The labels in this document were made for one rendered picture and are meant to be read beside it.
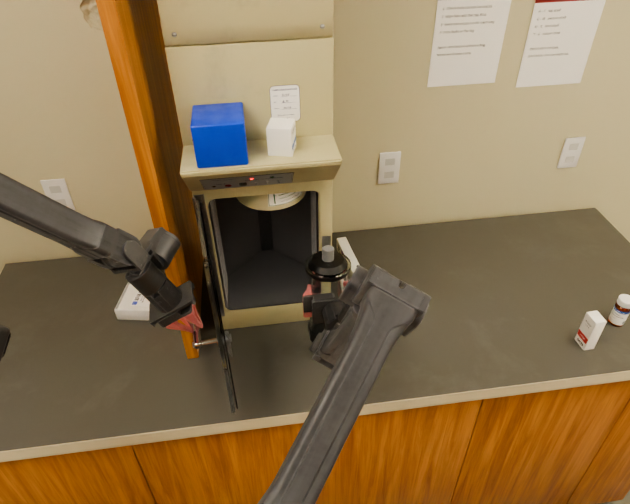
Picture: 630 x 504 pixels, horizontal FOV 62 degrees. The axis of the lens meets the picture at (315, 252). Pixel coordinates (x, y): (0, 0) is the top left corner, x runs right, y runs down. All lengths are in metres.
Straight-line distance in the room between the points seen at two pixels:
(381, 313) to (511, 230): 1.35
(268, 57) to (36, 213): 0.51
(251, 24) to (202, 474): 1.13
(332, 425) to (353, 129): 1.20
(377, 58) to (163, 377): 1.05
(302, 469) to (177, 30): 0.79
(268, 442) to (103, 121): 1.00
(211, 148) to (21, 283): 0.99
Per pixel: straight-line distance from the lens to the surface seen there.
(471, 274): 1.70
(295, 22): 1.07
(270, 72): 1.09
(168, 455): 1.48
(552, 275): 1.78
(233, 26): 1.07
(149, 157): 1.08
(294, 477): 0.58
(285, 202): 1.26
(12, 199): 0.92
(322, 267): 1.19
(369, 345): 0.60
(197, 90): 1.11
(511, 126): 1.84
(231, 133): 1.02
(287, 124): 1.07
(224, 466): 1.53
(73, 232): 0.96
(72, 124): 1.67
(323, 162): 1.06
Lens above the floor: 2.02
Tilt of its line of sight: 39 degrees down
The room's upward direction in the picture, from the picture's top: 1 degrees counter-clockwise
